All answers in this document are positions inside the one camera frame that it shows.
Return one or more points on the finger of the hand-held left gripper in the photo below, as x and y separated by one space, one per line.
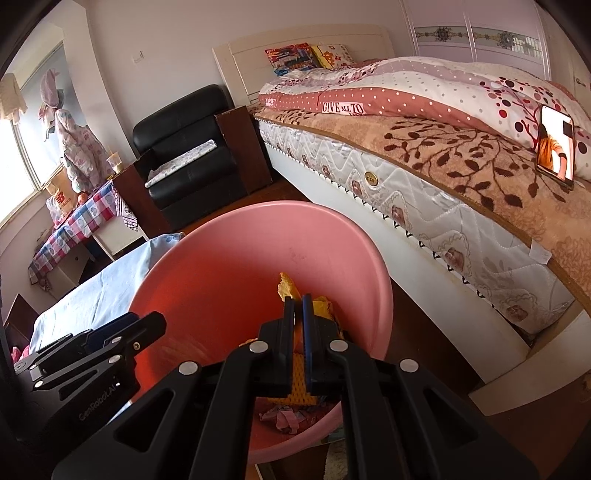
147 325
104 330

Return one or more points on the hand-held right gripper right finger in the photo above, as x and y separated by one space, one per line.
308 360

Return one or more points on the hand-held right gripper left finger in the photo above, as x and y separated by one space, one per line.
277 364

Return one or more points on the yellow foam net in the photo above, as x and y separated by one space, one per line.
295 392

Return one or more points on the pink plastic basin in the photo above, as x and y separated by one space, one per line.
258 249

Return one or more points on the light blue floral sheet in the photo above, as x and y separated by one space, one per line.
92 286

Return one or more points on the crumpled floral paper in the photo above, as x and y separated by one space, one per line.
286 417

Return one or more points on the yellow plastic bag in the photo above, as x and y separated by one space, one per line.
325 307

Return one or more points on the white wooden table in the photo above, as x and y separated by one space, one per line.
74 267
120 235

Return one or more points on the pink polka dot blanket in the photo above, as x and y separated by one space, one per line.
18 355

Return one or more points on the dark wooden sofa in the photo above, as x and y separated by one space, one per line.
18 323

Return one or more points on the plaid tablecloth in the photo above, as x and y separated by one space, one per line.
78 221

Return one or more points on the white bed with mattress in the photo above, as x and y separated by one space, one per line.
415 300

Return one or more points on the clear plastic bag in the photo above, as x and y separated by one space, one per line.
55 212

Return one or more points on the orange fruit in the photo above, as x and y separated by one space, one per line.
81 197

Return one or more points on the brown paper shopping bag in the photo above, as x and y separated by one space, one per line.
60 191

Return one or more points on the plastic drink cup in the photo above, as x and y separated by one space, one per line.
115 165

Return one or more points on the pale floral seat cushion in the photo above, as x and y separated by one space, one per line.
180 164

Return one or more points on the window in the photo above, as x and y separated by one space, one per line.
14 175

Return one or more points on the pastel padded coat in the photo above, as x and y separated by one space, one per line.
78 138

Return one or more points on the quilted mattress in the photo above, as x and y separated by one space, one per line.
415 194

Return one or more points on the black leather armchair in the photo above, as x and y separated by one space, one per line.
184 129

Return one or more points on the white mattress tag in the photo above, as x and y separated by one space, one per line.
540 251

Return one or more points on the bed with patterned quilt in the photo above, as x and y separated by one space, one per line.
461 152

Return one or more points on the white bed headboard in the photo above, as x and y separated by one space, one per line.
249 64

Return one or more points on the pink dotted quilt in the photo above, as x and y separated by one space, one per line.
438 87

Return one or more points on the colourful striped pillow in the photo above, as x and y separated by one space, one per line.
291 57

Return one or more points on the yellow floral pillow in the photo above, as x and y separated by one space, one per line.
334 55

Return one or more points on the smartphone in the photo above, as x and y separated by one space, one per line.
554 147

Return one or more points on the white wardrobe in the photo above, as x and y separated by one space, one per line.
485 50

